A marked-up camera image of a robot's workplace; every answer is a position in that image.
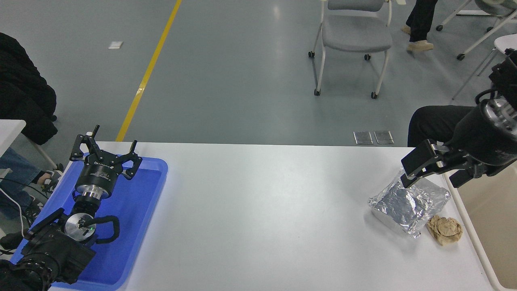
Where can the white round table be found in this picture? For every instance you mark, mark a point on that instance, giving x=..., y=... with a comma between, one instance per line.
x=507, y=42

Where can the white chair frame with casters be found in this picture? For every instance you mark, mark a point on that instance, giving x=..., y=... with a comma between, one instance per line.
x=490, y=30

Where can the crumpled tan paper ball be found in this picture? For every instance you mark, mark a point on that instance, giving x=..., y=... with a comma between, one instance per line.
x=445, y=230

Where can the grey chair with white frame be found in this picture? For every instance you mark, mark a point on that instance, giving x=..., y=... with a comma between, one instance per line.
x=355, y=34

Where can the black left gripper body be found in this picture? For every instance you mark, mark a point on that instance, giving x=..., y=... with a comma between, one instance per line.
x=99, y=171

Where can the silver foil plate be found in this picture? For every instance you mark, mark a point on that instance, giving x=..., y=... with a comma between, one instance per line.
x=408, y=206

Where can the metal floor socket plate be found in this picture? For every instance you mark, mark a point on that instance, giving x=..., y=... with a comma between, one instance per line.
x=363, y=138
x=383, y=137

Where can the seated person with dark trousers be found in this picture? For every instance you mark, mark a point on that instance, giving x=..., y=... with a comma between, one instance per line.
x=432, y=121

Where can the white frame leg with caster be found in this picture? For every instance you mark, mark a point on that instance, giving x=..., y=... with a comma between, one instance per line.
x=42, y=155

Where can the walking person with tan shoes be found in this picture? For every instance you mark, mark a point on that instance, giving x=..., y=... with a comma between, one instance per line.
x=420, y=20

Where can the large pale bin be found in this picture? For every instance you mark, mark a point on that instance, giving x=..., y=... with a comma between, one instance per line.
x=492, y=218

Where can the blue plastic tray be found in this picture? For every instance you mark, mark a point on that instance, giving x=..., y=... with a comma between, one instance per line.
x=133, y=210

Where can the small white table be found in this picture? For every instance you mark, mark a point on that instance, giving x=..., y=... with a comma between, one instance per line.
x=10, y=133

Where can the seated person in black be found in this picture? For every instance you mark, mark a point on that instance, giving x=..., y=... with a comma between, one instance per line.
x=24, y=93

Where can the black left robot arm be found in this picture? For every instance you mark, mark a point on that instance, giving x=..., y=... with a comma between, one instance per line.
x=60, y=252

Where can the black power adapter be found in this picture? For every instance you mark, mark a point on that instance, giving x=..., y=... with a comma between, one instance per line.
x=11, y=241

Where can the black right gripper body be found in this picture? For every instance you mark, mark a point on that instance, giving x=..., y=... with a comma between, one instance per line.
x=480, y=141

